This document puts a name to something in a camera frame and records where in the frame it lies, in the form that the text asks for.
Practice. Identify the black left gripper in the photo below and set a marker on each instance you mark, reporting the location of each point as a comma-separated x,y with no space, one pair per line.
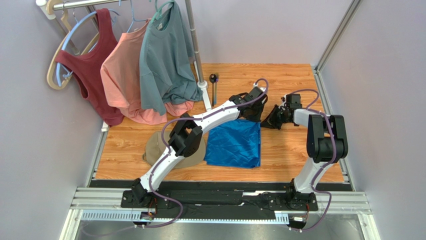
258,118

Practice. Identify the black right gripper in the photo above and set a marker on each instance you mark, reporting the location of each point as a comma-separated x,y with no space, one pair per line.
277,114

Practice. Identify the blue cloth napkin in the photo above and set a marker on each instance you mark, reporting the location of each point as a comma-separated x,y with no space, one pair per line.
235,144

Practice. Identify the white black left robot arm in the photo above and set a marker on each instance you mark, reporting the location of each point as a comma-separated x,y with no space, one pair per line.
187,134

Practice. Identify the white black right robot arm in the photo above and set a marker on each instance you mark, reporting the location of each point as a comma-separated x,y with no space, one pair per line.
326,140

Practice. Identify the black spoon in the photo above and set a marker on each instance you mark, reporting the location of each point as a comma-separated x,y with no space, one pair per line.
212,81

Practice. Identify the white clothes rack foot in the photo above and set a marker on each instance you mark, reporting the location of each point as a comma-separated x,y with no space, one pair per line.
204,94

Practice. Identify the teal t-shirt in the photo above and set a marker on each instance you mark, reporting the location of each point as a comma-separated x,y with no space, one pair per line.
163,63

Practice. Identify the beige baseball cap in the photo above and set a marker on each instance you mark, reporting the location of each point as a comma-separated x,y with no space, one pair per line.
155,147

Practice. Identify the teal clothes hanger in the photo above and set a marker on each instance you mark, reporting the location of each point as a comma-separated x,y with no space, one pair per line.
159,9

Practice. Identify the pink t-shirt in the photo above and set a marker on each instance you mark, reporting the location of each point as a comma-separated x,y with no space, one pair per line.
120,77

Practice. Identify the maroon tank top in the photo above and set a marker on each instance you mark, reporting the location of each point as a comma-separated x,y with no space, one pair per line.
86,70

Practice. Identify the light blue clothes hanger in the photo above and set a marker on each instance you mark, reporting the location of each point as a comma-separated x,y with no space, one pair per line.
57,75

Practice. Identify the wooden clothes hanger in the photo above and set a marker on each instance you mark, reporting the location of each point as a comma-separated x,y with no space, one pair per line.
57,11

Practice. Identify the metal clothes rack pole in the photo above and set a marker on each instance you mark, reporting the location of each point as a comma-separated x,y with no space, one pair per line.
193,40

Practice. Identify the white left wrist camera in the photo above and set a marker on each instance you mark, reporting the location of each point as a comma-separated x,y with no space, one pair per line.
260,86

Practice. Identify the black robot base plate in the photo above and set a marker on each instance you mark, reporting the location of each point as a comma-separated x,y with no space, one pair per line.
269,200

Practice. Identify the aluminium frame rail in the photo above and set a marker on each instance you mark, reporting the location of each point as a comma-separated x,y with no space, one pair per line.
103,204

